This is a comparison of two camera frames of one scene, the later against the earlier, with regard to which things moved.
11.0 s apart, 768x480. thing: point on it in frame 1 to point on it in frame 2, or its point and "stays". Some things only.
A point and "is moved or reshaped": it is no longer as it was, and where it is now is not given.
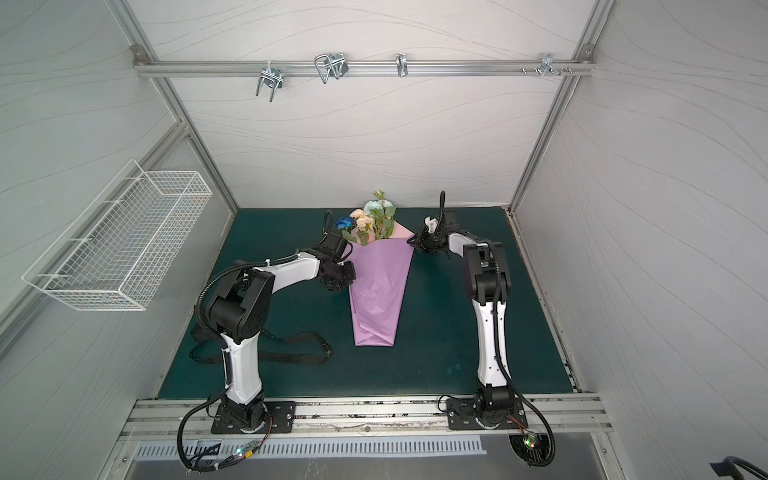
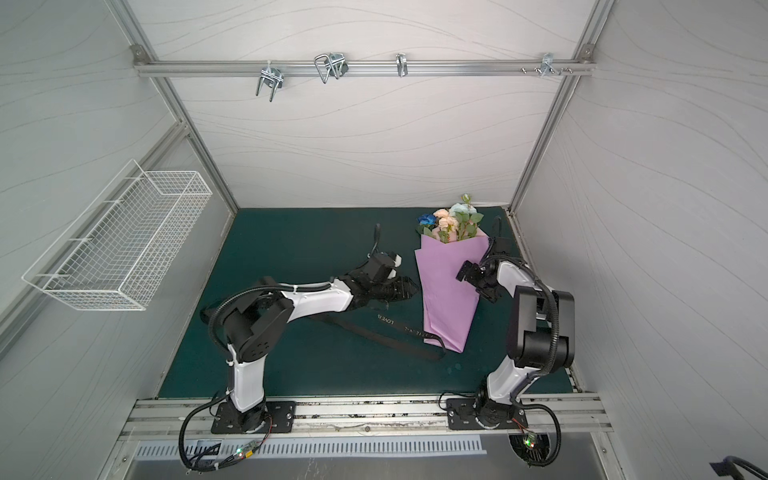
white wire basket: (122, 247) stays
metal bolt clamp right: (547, 66) stays
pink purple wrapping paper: (379, 290) to (449, 303)
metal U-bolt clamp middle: (333, 64) stays
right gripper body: (428, 240) to (475, 276)
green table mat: (306, 343) stays
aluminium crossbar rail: (361, 67) stays
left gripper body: (342, 275) to (391, 290)
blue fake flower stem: (344, 224) is moved or reshaped
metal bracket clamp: (402, 66) stays
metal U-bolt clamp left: (271, 76) stays
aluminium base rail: (164, 416) stays
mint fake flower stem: (382, 213) to (466, 218)
